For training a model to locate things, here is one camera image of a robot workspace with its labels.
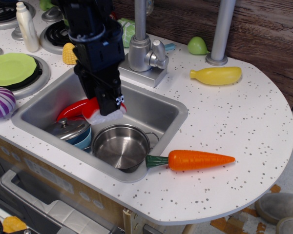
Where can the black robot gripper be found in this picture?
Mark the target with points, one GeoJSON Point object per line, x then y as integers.
{"type": "Point", "coordinates": [99, 49]}

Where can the red white toy sushi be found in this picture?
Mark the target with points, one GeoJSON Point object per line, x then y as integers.
{"type": "Point", "coordinates": [91, 112]}

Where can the small steel pan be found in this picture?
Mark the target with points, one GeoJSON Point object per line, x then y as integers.
{"type": "Point", "coordinates": [122, 146]}

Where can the red toy chili pepper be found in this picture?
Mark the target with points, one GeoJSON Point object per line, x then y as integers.
{"type": "Point", "coordinates": [73, 111]}

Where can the yellow toy corn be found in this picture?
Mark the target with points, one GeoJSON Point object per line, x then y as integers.
{"type": "Point", "coordinates": [68, 55]}

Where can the blue pot with steel lid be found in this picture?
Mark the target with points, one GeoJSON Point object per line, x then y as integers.
{"type": "Point", "coordinates": [76, 131]}

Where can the silver toy faucet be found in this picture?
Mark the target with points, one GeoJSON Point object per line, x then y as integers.
{"type": "Point", "coordinates": [146, 62]}

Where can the front stove burner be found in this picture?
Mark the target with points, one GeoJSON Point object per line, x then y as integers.
{"type": "Point", "coordinates": [35, 83]}

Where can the stove burner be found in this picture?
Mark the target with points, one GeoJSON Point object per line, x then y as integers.
{"type": "Point", "coordinates": [8, 19]}
{"type": "Point", "coordinates": [35, 83]}
{"type": "Point", "coordinates": [54, 37]}

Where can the steel sink basin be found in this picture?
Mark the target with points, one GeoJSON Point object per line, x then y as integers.
{"type": "Point", "coordinates": [146, 110]}

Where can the green toy cabbage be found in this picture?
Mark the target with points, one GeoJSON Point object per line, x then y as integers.
{"type": "Point", "coordinates": [128, 30]}

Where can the back right stove burner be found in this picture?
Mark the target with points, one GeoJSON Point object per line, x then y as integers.
{"type": "Point", "coordinates": [54, 37]}

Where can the red toy ketchup bottle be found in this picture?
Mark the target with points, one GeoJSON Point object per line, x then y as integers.
{"type": "Point", "coordinates": [113, 16]}

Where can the grey stove knob top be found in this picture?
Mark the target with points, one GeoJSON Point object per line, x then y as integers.
{"type": "Point", "coordinates": [52, 15]}

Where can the green toy plate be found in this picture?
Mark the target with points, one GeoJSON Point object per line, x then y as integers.
{"type": "Point", "coordinates": [16, 68]}

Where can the white toy bottle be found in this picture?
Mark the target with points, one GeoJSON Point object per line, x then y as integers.
{"type": "Point", "coordinates": [27, 28]}

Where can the purple white toy onion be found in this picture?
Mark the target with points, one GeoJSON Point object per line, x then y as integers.
{"type": "Point", "coordinates": [7, 102]}

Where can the green toy pear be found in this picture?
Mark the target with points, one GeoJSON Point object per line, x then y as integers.
{"type": "Point", "coordinates": [197, 46]}

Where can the orange toy carrot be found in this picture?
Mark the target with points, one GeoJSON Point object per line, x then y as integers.
{"type": "Point", "coordinates": [185, 160]}

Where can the back left stove burner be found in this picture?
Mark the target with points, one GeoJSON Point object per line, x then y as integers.
{"type": "Point", "coordinates": [8, 19]}

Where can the grey metal pole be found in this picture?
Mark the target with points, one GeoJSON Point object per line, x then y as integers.
{"type": "Point", "coordinates": [217, 55]}

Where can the yellow toy squash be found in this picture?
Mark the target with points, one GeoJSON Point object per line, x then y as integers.
{"type": "Point", "coordinates": [217, 75]}

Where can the yellow object bottom left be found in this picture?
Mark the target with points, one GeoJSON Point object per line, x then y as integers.
{"type": "Point", "coordinates": [13, 224]}

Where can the grey shoe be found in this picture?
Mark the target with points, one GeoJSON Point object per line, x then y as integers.
{"type": "Point", "coordinates": [285, 226]}
{"type": "Point", "coordinates": [274, 207]}

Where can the toy oven door handle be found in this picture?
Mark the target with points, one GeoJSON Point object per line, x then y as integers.
{"type": "Point", "coordinates": [47, 214]}

